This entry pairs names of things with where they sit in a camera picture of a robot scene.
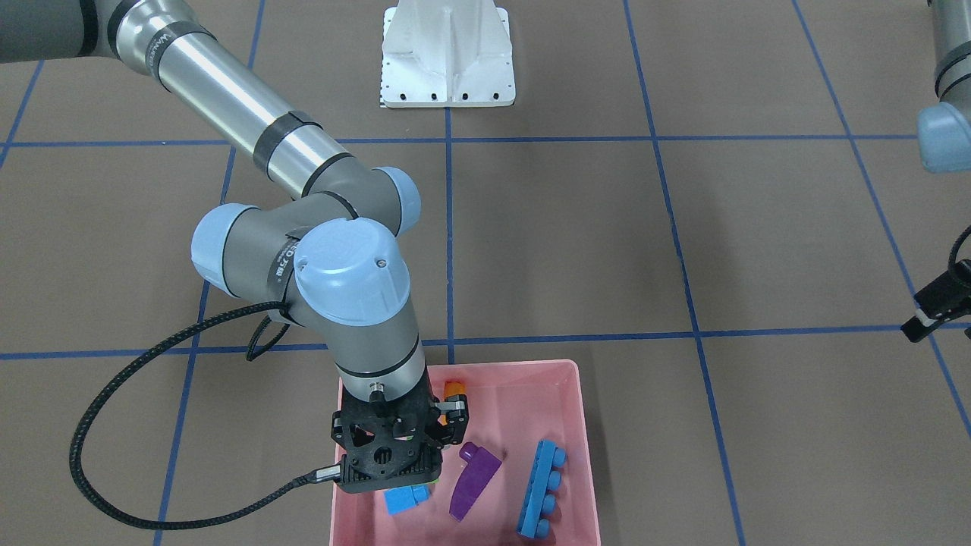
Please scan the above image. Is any long blue toy block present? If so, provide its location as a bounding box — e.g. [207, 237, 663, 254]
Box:
[516, 439, 567, 540]

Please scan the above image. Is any orange toy block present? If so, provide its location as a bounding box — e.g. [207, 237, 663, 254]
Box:
[443, 380, 466, 401]

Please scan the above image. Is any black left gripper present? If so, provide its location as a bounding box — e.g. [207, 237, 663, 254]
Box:
[901, 259, 970, 344]

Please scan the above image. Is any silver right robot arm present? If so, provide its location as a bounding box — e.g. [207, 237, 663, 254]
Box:
[2, 1, 468, 493]

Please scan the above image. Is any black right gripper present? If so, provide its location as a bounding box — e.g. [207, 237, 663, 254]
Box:
[331, 387, 470, 494]

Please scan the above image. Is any purple toy block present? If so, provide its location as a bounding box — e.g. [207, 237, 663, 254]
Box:
[448, 441, 502, 522]

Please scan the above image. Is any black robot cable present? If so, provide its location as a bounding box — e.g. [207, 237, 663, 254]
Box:
[68, 300, 350, 530]

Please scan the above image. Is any small blue toy block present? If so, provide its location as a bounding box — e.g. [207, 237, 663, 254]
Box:
[384, 484, 431, 516]

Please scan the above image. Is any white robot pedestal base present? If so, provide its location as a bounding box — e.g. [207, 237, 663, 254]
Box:
[379, 1, 517, 108]

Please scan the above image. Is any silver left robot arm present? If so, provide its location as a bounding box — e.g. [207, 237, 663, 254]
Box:
[900, 1, 970, 343]

